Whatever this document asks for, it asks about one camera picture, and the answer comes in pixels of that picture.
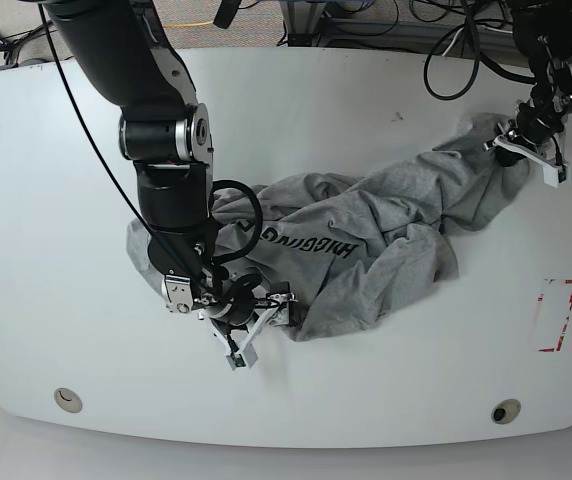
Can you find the left table cable grommet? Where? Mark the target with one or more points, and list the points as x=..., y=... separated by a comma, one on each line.
x=68, y=400

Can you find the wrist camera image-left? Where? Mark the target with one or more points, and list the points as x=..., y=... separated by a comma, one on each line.
x=242, y=359

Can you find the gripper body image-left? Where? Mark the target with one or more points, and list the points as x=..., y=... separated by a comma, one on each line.
x=240, y=321

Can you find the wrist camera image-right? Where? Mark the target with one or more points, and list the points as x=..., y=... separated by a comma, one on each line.
x=554, y=176

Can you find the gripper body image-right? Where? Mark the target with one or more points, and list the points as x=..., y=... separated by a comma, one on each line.
x=526, y=134

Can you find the table cable grommet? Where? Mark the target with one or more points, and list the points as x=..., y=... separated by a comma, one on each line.
x=506, y=411
x=68, y=400

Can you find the black cylinder object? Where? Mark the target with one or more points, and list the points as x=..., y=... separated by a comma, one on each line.
x=226, y=13

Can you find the grey printed T-shirt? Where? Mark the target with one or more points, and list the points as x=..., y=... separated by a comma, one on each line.
x=357, y=249

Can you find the right table cable grommet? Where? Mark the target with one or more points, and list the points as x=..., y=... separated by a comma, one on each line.
x=506, y=411

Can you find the red tape rectangle marking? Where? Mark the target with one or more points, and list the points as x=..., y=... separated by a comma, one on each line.
x=552, y=316

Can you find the aluminium frame base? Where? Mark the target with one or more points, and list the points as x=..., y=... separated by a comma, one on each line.
x=301, y=20

